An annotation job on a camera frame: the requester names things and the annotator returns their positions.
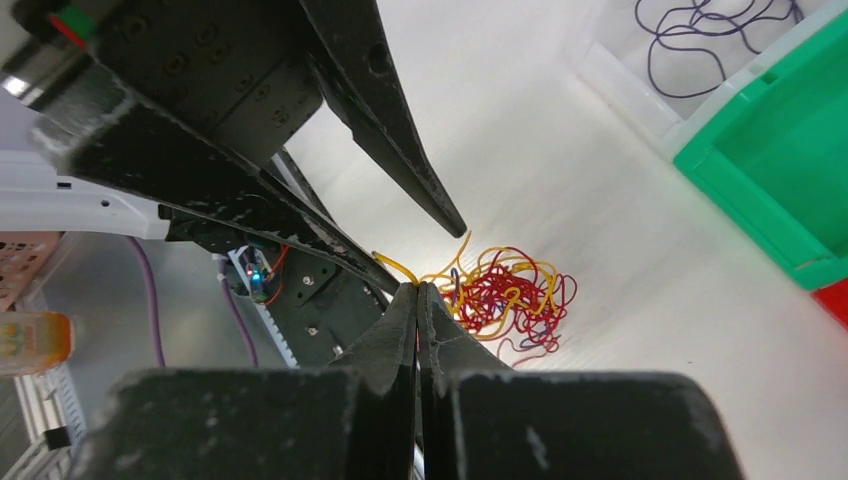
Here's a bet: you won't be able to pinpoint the orange bottle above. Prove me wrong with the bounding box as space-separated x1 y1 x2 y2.
1 311 75 377

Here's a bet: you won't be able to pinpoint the pink perforated basket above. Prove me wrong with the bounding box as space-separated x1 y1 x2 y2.
1 231 61 312

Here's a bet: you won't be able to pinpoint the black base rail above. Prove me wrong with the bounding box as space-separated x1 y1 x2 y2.
160 207 388 367

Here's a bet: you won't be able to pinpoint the coloured cable pile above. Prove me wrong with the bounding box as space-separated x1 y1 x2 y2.
423 230 579 370

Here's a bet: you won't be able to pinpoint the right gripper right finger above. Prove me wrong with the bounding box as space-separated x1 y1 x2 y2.
417 283 742 479

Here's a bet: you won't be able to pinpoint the red plastic bin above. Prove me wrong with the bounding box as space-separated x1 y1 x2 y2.
812 278 848 328

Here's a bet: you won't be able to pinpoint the white slotted cable duct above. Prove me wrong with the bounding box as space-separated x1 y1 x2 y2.
227 246 299 368

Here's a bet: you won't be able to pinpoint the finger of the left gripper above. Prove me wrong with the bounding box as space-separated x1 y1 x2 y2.
299 1 467 238

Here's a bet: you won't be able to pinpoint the yellow cable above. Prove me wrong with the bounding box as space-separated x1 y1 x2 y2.
372 250 421 287

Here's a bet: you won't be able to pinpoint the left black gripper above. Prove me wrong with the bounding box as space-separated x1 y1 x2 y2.
1 1 399 293

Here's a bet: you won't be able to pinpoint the dark blue cables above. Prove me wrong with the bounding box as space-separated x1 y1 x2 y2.
634 0 806 101

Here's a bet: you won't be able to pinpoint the green plastic bin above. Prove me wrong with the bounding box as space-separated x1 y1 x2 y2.
673 6 847 291

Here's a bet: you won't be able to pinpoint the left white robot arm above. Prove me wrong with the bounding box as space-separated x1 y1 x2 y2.
1 1 466 292

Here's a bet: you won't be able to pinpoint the clear plastic bin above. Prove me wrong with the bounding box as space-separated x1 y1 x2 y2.
572 1 847 161

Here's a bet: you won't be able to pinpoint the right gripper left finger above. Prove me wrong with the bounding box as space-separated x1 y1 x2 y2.
72 284 417 479

